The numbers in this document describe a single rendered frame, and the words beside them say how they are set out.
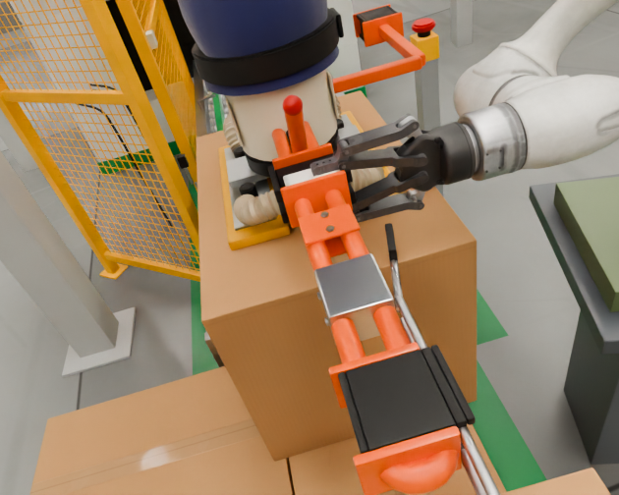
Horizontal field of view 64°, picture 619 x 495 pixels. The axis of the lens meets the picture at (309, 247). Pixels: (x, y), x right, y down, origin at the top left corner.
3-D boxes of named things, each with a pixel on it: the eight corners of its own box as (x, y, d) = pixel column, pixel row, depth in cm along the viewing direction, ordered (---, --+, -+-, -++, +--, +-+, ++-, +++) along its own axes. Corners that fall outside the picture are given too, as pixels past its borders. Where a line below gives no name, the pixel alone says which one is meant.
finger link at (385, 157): (426, 167, 63) (428, 156, 62) (339, 174, 61) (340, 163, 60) (415, 152, 66) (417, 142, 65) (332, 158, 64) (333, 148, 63)
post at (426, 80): (426, 267, 218) (409, 34, 155) (442, 262, 218) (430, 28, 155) (433, 277, 213) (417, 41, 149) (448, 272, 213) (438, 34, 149)
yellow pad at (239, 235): (220, 155, 106) (212, 134, 103) (265, 142, 106) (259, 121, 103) (231, 252, 79) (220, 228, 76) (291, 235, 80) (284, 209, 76)
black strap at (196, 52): (198, 53, 87) (190, 30, 85) (325, 18, 88) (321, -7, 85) (200, 101, 70) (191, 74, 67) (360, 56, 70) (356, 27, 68)
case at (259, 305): (245, 263, 141) (195, 137, 116) (381, 224, 141) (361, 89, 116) (274, 463, 94) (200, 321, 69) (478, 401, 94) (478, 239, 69)
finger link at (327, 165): (353, 166, 62) (349, 144, 60) (313, 177, 62) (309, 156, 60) (350, 160, 63) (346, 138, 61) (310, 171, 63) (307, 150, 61)
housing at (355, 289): (318, 300, 53) (309, 269, 50) (379, 282, 53) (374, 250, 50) (333, 350, 48) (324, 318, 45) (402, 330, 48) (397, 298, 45)
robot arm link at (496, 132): (523, 184, 64) (478, 196, 64) (489, 151, 71) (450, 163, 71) (529, 119, 58) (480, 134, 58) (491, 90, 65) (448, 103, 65)
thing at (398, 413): (338, 402, 43) (327, 366, 40) (421, 377, 43) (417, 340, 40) (365, 499, 36) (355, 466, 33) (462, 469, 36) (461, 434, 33)
